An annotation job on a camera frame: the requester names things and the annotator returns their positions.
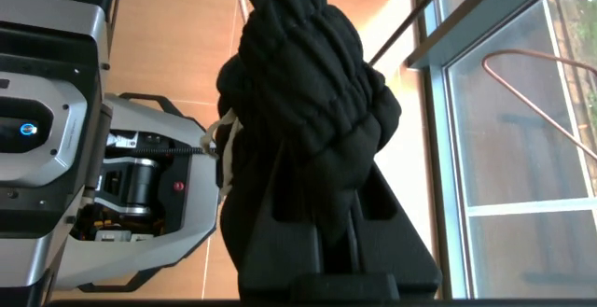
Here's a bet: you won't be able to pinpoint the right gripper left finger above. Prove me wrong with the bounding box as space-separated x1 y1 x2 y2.
237 157 327 301

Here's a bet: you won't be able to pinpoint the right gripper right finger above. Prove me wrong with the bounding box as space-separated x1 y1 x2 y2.
348 160 443 299

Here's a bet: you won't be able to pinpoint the black shorts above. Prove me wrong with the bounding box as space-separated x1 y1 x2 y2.
200 0 402 275

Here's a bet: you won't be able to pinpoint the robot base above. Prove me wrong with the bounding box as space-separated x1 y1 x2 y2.
0 0 223 307

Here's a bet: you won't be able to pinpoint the black clothes rack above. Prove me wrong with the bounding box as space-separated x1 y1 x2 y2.
368 0 461 66

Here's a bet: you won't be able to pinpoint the window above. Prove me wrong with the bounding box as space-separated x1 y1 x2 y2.
404 0 597 299

